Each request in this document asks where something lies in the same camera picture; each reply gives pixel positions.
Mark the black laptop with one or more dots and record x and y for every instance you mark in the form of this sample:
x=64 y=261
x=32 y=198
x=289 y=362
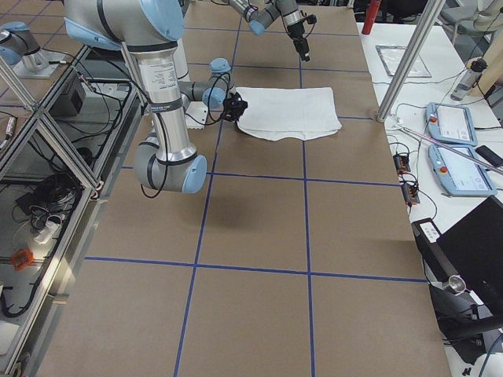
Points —
x=474 y=247

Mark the black relay box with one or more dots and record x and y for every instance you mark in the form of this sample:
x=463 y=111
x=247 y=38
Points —
x=401 y=163
x=410 y=194

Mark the teach pendant far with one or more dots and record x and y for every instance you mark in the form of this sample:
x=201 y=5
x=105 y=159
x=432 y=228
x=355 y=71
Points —
x=451 y=124

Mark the black relay box far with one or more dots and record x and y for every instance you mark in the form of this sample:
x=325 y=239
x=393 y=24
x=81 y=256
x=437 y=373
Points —
x=401 y=163

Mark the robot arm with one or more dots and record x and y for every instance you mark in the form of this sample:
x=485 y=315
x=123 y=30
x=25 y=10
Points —
x=292 y=17
x=149 y=31

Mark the dark red bottle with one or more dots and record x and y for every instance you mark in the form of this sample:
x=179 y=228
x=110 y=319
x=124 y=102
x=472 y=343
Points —
x=370 y=16

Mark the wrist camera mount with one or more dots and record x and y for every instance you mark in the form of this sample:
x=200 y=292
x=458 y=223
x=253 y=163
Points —
x=311 y=19

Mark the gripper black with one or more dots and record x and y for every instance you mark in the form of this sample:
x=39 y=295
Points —
x=298 y=34
x=238 y=114

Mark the black smartphone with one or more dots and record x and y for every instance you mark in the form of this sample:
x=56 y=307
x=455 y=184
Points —
x=490 y=156

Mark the clear water bottle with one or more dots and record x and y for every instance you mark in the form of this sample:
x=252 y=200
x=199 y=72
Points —
x=469 y=79

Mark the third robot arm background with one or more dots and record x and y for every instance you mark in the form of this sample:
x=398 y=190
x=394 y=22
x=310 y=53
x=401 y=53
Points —
x=21 y=51

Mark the aluminium frame post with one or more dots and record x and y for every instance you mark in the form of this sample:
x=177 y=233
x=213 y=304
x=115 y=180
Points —
x=421 y=32

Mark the teach pendant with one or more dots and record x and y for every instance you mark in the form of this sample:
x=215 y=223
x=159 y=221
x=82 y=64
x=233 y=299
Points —
x=457 y=175
x=451 y=124

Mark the teach pendant near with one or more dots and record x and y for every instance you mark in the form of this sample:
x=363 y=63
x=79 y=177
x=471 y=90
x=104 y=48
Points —
x=457 y=175

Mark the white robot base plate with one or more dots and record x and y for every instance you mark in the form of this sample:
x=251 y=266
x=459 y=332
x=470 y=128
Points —
x=196 y=115

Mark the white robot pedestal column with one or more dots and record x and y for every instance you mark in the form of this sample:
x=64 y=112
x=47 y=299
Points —
x=180 y=62

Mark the white printed t-shirt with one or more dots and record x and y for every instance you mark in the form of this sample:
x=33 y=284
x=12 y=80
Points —
x=274 y=114

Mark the black relay box near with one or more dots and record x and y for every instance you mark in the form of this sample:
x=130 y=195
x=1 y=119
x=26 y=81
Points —
x=410 y=194

